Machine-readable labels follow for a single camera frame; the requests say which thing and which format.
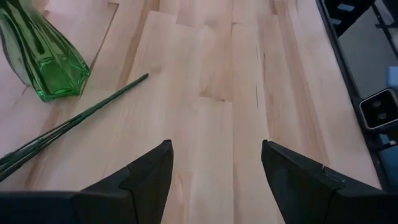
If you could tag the purple artificial flower bunch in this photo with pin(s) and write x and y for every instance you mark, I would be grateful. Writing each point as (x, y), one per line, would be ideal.
(112, 95)

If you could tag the black aluminium table frame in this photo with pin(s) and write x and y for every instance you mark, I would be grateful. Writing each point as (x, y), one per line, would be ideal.
(343, 67)

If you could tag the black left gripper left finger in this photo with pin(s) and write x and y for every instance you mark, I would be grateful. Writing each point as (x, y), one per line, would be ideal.
(93, 208)

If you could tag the green glass vase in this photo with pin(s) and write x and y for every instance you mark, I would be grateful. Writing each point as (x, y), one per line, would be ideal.
(56, 71)

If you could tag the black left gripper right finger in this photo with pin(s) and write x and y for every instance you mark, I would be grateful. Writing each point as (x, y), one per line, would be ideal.
(326, 205)

